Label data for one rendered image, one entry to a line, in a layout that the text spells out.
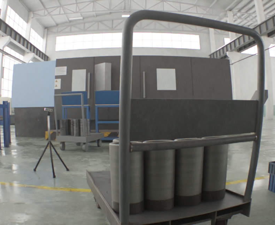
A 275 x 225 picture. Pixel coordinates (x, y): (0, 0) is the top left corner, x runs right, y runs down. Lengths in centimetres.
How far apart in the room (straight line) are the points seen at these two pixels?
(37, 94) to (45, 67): 75
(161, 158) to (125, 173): 22
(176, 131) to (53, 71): 677
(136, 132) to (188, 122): 17
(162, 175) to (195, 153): 16
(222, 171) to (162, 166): 28
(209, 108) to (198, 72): 666
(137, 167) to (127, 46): 44
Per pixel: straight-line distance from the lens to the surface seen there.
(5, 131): 545
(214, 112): 99
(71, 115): 735
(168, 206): 114
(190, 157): 113
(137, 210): 110
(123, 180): 91
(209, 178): 121
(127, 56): 85
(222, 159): 121
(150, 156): 108
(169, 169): 110
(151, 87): 734
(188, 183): 115
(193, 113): 95
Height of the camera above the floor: 65
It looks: level
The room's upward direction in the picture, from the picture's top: 1 degrees counter-clockwise
